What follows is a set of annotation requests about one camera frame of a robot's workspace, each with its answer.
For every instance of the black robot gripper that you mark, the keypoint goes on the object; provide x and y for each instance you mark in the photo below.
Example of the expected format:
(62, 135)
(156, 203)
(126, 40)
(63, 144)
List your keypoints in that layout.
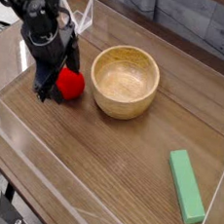
(51, 52)

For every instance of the red plush fruit green leaf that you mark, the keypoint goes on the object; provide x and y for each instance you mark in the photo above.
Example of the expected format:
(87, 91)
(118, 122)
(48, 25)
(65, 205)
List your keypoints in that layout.
(70, 84)

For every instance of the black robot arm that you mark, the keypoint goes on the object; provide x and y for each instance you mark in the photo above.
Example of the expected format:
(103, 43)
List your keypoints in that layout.
(40, 15)

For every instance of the wooden bowl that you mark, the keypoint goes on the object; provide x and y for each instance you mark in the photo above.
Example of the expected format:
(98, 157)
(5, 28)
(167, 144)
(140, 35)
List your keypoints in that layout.
(124, 81)

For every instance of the green rectangular block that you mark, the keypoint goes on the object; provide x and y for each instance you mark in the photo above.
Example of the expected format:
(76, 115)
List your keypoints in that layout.
(187, 188)

